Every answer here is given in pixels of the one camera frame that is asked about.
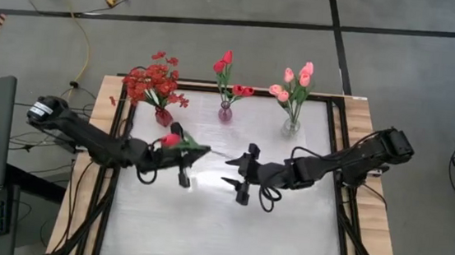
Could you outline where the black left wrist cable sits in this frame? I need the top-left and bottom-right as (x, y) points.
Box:
(134, 165), (160, 187)

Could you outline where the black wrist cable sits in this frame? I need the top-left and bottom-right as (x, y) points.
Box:
(134, 165), (160, 187)
(257, 184), (284, 215)

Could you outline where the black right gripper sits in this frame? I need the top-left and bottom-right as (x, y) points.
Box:
(218, 140), (319, 212)

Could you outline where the red ribbed glass vase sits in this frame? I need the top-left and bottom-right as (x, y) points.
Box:
(153, 106), (175, 128)

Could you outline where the clear cut-glass vase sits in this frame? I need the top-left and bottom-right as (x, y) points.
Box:
(281, 116), (303, 140)

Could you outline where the black desk bar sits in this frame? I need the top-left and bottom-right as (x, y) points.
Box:
(2, 161), (69, 206)

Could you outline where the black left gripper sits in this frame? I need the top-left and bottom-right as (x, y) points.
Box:
(124, 118), (214, 192)

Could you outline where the purple glass vase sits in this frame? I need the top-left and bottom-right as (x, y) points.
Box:
(216, 100), (234, 123)

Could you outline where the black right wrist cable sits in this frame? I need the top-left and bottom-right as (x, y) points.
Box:
(257, 184), (284, 215)

